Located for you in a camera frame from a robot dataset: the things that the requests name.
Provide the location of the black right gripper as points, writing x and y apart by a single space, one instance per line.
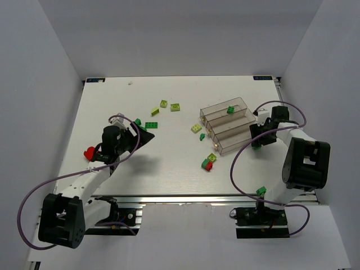
259 135

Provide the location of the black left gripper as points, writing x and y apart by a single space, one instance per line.
134 138

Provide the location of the green and red lego stack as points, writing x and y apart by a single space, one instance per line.
207 165

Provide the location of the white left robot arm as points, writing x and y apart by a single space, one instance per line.
66 216

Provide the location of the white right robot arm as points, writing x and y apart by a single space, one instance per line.
306 164

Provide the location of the green flat 2x4 lego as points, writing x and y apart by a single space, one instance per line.
151 125

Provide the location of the lime curved lego brick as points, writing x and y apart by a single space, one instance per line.
154 111

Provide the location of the clear three-compartment container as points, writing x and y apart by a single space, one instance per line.
228 131

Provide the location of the lime square lego brick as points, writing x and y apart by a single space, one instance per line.
163 103

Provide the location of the lime rectangular lego brick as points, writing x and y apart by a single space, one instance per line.
174 107

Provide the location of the lime lego near container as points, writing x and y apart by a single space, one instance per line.
212 157

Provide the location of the green lego at table edge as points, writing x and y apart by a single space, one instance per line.
261 191

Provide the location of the lime 2x2 lego brick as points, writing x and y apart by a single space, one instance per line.
196 128

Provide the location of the red lego piece left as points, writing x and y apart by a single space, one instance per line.
89 152

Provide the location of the blue label sticker right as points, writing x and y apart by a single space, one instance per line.
262 77

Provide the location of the blue label sticker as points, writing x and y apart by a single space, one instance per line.
262 77
95 80

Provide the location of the blue label sticker left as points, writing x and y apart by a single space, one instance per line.
95 80

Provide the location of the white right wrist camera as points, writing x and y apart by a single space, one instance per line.
262 115

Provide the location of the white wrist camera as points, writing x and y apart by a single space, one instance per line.
117 120
262 115

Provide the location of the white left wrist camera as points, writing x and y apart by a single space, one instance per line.
117 120

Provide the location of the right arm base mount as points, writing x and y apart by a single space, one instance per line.
260 222

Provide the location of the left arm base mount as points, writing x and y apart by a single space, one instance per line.
108 216

